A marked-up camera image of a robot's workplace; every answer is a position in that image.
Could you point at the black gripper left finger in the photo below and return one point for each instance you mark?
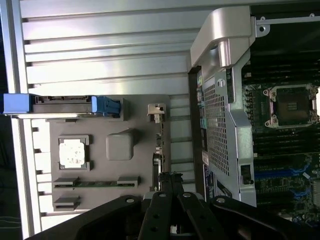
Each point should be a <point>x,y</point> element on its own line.
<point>155,215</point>

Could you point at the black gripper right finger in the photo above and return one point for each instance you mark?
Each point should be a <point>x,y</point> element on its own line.
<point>200,215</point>

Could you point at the silver CPU chip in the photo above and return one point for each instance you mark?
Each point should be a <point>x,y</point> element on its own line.
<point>72,153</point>

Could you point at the blue expansion slot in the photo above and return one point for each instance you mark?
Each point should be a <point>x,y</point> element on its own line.
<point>275,172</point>

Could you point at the CPU socket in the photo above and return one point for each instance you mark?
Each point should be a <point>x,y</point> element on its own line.
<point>291,107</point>

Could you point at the green motherboard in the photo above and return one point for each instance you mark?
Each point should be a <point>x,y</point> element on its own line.
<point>275,175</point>

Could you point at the grey plastic parts rack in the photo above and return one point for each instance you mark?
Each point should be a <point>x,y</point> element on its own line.
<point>100,175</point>

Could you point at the blue disk carrier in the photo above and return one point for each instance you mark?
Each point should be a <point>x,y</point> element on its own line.
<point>17,103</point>

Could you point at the open black PC case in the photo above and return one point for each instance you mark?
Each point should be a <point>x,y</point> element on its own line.
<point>220,140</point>

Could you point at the green RAM stick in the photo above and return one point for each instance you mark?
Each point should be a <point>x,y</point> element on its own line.
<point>97,184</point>

